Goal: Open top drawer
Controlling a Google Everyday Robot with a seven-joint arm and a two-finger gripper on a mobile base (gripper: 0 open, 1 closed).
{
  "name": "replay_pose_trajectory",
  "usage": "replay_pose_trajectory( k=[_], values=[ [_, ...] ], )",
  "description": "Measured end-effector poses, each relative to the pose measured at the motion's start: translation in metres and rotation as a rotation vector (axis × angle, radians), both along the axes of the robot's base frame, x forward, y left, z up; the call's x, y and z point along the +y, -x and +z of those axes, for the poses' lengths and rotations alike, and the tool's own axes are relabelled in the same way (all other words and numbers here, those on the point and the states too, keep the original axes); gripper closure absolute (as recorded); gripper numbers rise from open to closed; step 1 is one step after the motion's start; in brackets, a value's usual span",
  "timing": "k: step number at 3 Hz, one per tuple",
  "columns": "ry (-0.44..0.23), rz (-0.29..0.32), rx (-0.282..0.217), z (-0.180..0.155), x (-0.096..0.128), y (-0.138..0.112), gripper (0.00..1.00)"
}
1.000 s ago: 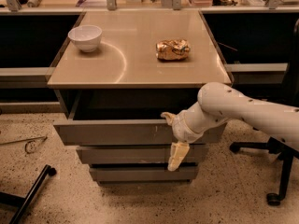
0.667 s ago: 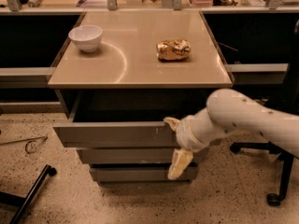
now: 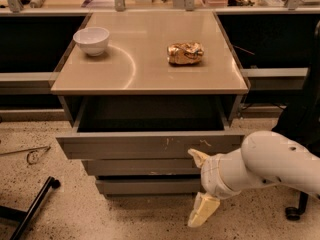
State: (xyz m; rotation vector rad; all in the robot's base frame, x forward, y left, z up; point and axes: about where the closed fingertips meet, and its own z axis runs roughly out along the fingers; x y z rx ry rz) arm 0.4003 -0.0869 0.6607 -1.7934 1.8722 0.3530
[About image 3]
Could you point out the grey drawer cabinet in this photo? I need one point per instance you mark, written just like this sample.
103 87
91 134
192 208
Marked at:
135 64

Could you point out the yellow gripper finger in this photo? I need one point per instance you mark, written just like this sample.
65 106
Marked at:
198 157
205 205

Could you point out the black stand leg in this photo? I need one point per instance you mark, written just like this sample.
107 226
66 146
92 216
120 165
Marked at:
21 217

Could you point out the black office chair base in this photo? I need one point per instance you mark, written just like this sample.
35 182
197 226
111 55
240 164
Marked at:
294 213

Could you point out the grey bottom drawer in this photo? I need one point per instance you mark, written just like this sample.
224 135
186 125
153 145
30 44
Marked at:
148 186

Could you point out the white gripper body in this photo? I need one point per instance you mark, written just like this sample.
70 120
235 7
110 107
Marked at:
212 174

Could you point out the grey drawer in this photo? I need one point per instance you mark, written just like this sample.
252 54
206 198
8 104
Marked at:
140 167
149 127
148 186

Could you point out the white bowl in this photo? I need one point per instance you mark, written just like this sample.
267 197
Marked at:
93 41

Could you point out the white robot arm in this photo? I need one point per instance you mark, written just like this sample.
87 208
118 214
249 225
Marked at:
264 159

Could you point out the grey top drawer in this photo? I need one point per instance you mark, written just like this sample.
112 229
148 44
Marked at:
149 127

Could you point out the grey middle drawer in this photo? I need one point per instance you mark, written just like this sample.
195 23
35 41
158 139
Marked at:
140 167

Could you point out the crumpled gold chip bag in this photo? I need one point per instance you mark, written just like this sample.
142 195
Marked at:
187 53

